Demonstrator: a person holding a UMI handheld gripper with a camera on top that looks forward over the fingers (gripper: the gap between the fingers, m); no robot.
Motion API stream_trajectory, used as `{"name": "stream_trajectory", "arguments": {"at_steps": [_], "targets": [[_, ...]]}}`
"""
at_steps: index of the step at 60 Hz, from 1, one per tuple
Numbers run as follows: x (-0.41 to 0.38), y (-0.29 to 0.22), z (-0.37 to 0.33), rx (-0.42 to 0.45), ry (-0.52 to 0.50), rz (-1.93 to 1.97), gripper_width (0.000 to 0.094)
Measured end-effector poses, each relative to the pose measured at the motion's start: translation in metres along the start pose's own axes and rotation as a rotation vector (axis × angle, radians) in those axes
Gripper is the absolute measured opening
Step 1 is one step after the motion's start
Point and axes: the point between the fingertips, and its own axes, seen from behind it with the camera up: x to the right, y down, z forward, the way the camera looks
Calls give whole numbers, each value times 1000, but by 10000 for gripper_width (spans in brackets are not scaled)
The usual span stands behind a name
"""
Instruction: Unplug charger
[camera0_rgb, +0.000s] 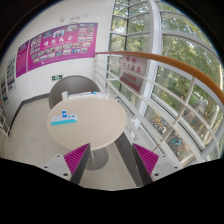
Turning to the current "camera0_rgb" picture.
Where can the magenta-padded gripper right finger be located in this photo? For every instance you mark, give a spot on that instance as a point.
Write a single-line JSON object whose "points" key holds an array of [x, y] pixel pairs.
{"points": [[146, 159]]}

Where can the white photo notice board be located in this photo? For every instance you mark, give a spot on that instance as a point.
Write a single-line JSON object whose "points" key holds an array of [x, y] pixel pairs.
{"points": [[11, 75], [4, 90]]}

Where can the narrow magenta wall poster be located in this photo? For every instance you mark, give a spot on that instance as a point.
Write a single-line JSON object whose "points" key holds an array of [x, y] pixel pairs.
{"points": [[22, 59]]}

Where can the flat white and teal box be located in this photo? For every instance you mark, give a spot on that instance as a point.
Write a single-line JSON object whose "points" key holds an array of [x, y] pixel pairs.
{"points": [[100, 95]]}

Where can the small upright white box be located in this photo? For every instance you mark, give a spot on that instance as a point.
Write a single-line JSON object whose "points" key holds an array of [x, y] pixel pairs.
{"points": [[64, 96]]}

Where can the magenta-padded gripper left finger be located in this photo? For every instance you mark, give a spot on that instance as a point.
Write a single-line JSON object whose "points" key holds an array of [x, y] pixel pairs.
{"points": [[76, 158]]}

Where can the green exit sign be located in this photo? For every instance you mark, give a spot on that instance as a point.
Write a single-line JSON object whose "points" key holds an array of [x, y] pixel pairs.
{"points": [[57, 77]]}

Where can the white and teal power strip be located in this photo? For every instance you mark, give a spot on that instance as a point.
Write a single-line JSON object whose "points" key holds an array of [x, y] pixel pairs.
{"points": [[66, 120]]}

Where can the grey round table base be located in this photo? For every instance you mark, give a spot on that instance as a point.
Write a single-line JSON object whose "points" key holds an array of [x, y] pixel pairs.
{"points": [[98, 160]]}

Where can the grey round-backed chair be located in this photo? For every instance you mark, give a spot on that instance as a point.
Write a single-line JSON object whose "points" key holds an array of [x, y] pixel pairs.
{"points": [[73, 85]]}

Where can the large magenta wall poster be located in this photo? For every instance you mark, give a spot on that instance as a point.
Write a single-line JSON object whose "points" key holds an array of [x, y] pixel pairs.
{"points": [[63, 45]]}

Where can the white stair railing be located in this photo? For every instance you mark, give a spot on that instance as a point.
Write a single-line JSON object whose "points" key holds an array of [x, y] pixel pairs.
{"points": [[4, 121]]}

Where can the blue and white charger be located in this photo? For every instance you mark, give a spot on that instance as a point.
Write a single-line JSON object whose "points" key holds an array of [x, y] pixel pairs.
{"points": [[64, 114]]}

